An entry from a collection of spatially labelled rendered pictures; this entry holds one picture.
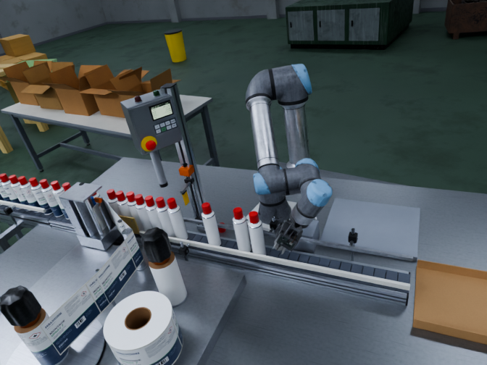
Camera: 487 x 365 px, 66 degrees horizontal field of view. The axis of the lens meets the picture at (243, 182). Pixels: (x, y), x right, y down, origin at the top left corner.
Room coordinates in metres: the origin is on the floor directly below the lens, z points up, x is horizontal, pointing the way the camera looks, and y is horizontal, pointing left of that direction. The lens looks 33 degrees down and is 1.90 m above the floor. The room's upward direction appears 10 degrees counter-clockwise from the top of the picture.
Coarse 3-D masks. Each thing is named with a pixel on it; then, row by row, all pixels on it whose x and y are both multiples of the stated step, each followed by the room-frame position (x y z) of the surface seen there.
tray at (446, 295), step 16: (416, 272) 0.89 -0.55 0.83; (432, 272) 0.87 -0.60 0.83; (448, 272) 0.86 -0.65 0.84; (464, 272) 0.84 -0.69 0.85; (480, 272) 0.82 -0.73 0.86; (416, 288) 0.82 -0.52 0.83; (432, 288) 0.81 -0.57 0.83; (448, 288) 0.80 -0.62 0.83; (464, 288) 0.79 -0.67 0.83; (480, 288) 0.78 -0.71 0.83; (416, 304) 0.76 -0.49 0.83; (432, 304) 0.75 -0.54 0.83; (448, 304) 0.74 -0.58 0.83; (464, 304) 0.73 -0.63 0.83; (480, 304) 0.72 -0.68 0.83; (416, 320) 0.68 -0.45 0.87; (432, 320) 0.69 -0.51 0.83; (448, 320) 0.68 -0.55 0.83; (464, 320) 0.68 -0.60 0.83; (480, 320) 0.67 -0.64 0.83; (464, 336) 0.62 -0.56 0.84; (480, 336) 0.60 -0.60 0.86
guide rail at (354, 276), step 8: (144, 232) 1.27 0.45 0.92; (176, 240) 1.19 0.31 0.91; (184, 240) 1.17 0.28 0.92; (208, 248) 1.12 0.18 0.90; (216, 248) 1.10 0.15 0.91; (224, 248) 1.08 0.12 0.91; (248, 256) 1.03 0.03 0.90; (256, 256) 1.02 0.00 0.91; (264, 256) 1.01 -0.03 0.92; (288, 264) 0.96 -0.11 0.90; (296, 264) 0.94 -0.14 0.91; (304, 264) 0.93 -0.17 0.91; (312, 264) 0.93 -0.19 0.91; (328, 272) 0.89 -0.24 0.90; (336, 272) 0.88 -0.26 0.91; (344, 272) 0.87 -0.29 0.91; (352, 272) 0.86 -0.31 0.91; (360, 280) 0.84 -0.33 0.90; (368, 280) 0.83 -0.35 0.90; (376, 280) 0.82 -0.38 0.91; (384, 280) 0.81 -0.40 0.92; (392, 280) 0.80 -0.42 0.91; (400, 288) 0.78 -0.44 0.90; (408, 288) 0.77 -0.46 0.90
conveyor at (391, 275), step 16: (192, 240) 1.20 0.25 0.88; (224, 240) 1.17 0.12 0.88; (240, 256) 1.06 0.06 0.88; (272, 256) 1.03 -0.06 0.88; (288, 256) 1.03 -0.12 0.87; (304, 256) 1.01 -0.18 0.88; (320, 272) 0.92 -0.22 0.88; (368, 272) 0.88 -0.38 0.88; (384, 272) 0.87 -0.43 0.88; (400, 272) 0.86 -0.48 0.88; (384, 288) 0.81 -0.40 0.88
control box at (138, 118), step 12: (144, 96) 1.34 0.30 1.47; (168, 96) 1.31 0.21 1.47; (132, 108) 1.26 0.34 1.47; (144, 108) 1.27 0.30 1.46; (132, 120) 1.25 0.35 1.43; (144, 120) 1.26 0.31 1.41; (156, 120) 1.28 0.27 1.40; (132, 132) 1.29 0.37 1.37; (144, 132) 1.26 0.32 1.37; (168, 132) 1.30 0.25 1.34; (144, 144) 1.25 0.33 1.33; (168, 144) 1.29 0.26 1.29
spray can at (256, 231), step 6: (252, 216) 1.04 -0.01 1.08; (258, 216) 1.05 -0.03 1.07; (252, 222) 1.04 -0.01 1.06; (258, 222) 1.04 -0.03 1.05; (252, 228) 1.03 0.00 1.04; (258, 228) 1.03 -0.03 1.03; (252, 234) 1.03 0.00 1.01; (258, 234) 1.03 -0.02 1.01; (252, 240) 1.04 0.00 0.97; (258, 240) 1.03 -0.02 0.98; (264, 240) 1.04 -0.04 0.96; (252, 246) 1.04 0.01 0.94; (258, 246) 1.03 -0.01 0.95; (264, 246) 1.04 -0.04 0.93; (258, 252) 1.03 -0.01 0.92; (264, 252) 1.04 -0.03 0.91
